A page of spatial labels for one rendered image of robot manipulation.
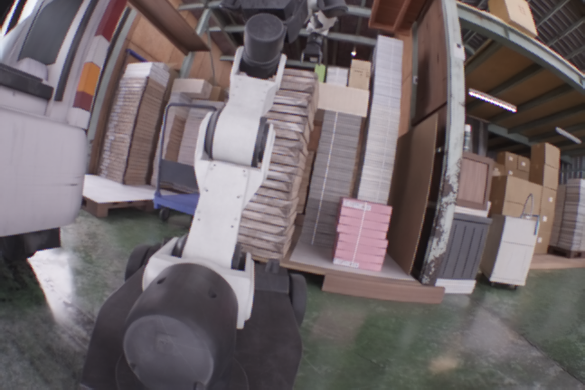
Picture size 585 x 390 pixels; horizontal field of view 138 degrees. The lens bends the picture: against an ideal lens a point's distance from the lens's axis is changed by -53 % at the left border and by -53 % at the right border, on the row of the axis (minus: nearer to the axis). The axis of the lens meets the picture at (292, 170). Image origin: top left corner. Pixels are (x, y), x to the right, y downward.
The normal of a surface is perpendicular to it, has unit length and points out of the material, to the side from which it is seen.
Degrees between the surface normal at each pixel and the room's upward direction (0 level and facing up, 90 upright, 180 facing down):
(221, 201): 55
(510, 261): 90
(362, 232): 90
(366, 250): 90
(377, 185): 90
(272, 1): 100
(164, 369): 76
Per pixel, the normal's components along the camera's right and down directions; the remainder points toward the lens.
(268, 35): 0.17, -0.10
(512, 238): -0.50, -0.12
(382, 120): -0.13, -0.06
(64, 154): 0.99, 0.11
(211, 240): 0.25, -0.74
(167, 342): 0.24, -0.44
